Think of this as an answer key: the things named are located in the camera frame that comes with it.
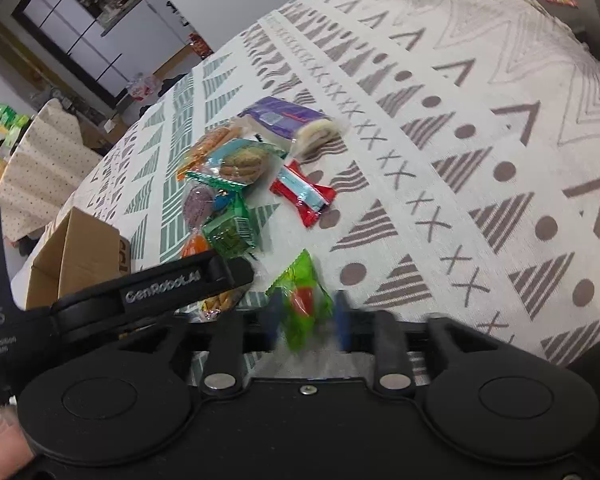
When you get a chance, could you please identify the red snack packet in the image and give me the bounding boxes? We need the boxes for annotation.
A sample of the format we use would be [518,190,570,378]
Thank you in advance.
[269,159,337,229]

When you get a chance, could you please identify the clear round cookie packet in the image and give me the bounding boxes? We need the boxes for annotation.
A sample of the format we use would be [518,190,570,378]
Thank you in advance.
[291,116,344,162]

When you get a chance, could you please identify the teal cookie packet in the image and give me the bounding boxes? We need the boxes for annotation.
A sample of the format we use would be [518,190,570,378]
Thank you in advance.
[186,138,287,192]

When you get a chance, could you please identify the orange cracker packet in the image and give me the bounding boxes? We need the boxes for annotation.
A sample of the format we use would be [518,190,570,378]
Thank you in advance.
[176,126,242,182]

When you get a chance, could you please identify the red bottle pack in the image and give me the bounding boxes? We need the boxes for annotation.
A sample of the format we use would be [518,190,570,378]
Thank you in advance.
[187,33,214,57]

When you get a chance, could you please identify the clear golden snack packet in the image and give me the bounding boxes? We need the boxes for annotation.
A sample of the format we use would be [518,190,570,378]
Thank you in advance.
[192,287,242,322]

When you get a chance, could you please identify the red and white plastic bag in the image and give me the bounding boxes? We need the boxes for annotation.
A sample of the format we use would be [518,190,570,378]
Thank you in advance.
[127,72,162,104]

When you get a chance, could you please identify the dark green square snack packet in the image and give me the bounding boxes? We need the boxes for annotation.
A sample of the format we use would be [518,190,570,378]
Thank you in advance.
[202,195,259,259]

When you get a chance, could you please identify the brown cardboard box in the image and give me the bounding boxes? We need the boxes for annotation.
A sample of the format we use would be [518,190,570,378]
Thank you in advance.
[24,207,132,311]

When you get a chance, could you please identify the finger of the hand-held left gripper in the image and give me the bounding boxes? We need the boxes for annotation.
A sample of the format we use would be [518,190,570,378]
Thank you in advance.
[50,250,255,344]

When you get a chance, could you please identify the purple snack packet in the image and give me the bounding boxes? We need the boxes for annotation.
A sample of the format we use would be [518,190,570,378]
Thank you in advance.
[239,95,322,139]

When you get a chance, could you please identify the person's left hand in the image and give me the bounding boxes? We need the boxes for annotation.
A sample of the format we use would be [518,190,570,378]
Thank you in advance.
[0,421,34,480]

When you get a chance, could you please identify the black and white cabinet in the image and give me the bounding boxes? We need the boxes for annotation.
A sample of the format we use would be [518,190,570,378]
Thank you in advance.
[11,0,157,109]

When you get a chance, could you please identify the green soda bottle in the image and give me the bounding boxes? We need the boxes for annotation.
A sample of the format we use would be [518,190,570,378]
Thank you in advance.
[0,100,32,147]

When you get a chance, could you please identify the small orange snack packet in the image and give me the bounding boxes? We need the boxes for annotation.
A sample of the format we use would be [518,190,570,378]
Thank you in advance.
[180,234,212,259]

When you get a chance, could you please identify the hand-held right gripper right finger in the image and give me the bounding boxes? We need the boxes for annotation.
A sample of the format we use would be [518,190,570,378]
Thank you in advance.
[333,290,486,394]

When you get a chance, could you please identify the side table with dotted cloth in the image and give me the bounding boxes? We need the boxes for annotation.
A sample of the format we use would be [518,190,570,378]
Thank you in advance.
[0,97,104,243]

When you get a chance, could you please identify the bright green snack packet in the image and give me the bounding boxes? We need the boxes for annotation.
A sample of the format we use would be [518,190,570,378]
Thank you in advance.
[266,249,334,354]

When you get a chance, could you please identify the purple round candy packet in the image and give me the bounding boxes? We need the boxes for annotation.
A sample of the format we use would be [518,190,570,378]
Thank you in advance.
[182,184,217,234]

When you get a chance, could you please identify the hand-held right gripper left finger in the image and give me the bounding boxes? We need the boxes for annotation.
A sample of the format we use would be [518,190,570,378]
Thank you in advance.
[115,290,287,394]

